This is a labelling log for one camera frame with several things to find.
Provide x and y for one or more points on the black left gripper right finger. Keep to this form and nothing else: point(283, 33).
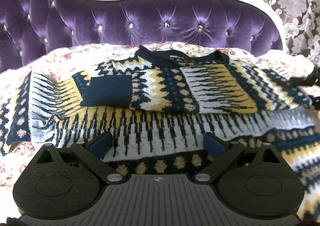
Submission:
point(224, 154)

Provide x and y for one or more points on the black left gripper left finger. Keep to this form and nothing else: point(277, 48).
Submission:
point(91, 153)

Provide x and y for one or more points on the yellow navy patterned knit sweater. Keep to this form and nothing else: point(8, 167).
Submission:
point(162, 106)

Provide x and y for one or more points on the floral bedspread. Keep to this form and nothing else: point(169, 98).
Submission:
point(50, 66)

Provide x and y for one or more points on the purple tufted headboard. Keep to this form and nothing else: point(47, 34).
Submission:
point(33, 28)

